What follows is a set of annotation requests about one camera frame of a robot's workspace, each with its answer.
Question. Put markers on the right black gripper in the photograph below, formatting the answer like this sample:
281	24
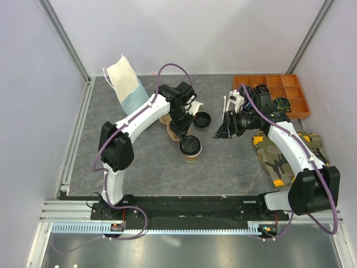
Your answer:
231	121

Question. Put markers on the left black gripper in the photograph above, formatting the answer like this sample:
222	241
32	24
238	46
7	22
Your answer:
183	128

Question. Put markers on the black plastic cup lid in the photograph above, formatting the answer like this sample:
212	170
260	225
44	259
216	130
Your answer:
191	145

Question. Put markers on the brown paper coffee cup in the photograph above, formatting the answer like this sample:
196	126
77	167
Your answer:
191	157

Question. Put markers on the white and blue paper bag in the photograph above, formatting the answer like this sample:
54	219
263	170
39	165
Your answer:
128	88

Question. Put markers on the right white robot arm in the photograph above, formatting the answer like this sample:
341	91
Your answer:
316	185

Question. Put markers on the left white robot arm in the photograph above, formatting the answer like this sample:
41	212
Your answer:
116	140

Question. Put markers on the brown cardboard cup carrier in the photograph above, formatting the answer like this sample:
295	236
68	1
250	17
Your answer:
166	119

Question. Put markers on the blue striped rolled tie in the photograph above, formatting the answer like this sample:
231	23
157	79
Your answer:
247	107

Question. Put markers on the dark blue rolled tie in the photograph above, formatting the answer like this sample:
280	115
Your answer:
246	89

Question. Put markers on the black brown rolled tie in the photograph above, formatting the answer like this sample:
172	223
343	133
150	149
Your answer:
261	89

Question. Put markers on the green yellow rolled tie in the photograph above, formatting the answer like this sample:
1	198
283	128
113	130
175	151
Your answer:
282	104

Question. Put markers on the camouflage folded cloth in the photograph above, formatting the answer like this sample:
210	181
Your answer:
275	163

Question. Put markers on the orange compartment tray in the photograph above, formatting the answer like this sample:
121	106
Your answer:
279	85

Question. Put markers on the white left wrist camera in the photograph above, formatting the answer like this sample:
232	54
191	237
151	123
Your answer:
195	107

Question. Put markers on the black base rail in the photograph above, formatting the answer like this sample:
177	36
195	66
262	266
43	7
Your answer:
192	212

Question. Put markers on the slotted cable duct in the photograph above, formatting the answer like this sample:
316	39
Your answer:
110	229

